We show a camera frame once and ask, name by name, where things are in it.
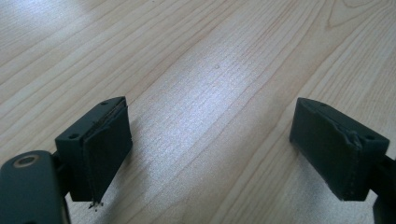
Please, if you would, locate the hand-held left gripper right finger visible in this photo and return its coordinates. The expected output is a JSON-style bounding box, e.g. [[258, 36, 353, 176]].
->
[[289, 96, 390, 202]]

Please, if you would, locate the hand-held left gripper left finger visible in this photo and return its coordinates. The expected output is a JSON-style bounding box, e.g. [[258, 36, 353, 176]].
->
[[54, 95, 134, 207]]

